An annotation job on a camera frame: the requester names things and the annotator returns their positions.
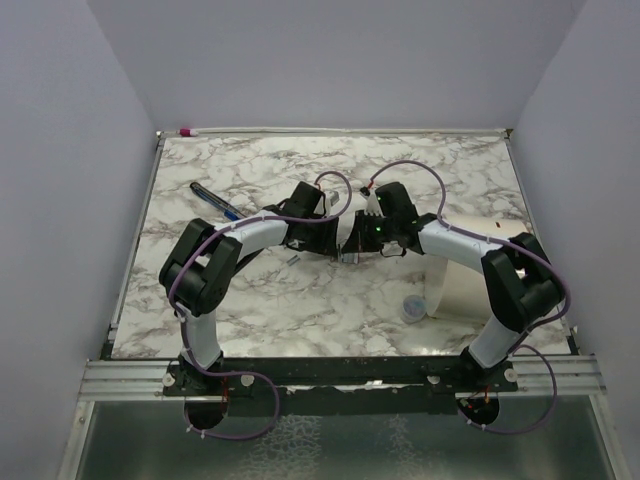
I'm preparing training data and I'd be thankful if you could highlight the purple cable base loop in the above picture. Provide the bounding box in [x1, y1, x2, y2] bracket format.
[183, 369, 281, 442]
[462, 343, 559, 434]

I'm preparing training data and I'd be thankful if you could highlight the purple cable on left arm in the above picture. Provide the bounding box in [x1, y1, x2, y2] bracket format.
[167, 171, 353, 371]

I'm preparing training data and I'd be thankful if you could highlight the purple cable right base loop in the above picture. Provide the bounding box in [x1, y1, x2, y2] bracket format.
[462, 343, 559, 434]

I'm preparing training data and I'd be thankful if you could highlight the clear jar of paper clips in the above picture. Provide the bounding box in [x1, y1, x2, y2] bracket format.
[401, 295, 427, 324]

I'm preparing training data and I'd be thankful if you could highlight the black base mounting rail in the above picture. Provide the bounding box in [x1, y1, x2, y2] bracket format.
[163, 356, 518, 417]

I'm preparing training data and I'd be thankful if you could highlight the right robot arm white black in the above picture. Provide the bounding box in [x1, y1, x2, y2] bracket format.
[340, 182, 566, 391]

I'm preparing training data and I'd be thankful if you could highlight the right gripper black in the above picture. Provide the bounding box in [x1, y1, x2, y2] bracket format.
[343, 209, 398, 253]

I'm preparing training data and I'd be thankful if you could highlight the black stapler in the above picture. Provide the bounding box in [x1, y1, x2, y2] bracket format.
[234, 249, 262, 274]

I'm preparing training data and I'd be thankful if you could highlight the staple box tray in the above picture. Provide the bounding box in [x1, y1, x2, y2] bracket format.
[338, 252, 359, 264]

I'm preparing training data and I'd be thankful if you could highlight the purple cable left base loop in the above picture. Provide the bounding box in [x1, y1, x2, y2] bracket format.
[183, 369, 281, 442]

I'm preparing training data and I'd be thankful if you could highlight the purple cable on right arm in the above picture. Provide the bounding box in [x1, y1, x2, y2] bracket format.
[369, 160, 572, 331]

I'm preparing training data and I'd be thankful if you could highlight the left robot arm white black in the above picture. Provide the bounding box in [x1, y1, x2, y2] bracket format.
[159, 182, 339, 395]

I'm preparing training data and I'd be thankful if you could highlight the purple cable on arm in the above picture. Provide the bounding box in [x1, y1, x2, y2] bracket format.
[369, 160, 572, 331]
[167, 171, 353, 371]

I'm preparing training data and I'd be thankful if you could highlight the aluminium frame rail front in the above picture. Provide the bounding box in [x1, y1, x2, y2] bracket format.
[79, 353, 605, 401]

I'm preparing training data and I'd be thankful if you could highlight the large white paper roll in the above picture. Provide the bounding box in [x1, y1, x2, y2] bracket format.
[423, 215, 529, 325]

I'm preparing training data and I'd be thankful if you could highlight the blue stapler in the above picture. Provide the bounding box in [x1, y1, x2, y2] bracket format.
[189, 182, 246, 221]

